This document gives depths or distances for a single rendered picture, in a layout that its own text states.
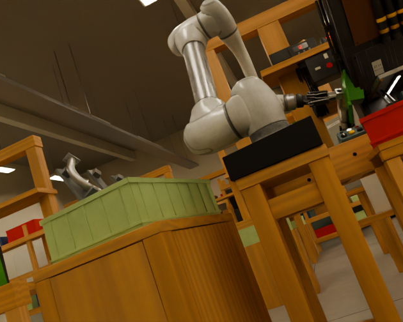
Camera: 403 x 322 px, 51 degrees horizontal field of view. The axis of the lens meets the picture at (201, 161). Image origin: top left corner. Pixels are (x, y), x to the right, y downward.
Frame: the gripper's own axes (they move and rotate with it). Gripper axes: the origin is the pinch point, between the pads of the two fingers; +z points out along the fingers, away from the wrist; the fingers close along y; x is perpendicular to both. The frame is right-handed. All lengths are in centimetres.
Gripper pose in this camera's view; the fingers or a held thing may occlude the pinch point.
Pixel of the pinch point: (335, 95)
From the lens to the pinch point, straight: 231.3
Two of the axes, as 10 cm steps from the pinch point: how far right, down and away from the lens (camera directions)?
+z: 9.7, -1.2, -2.2
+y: 1.1, -5.9, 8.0
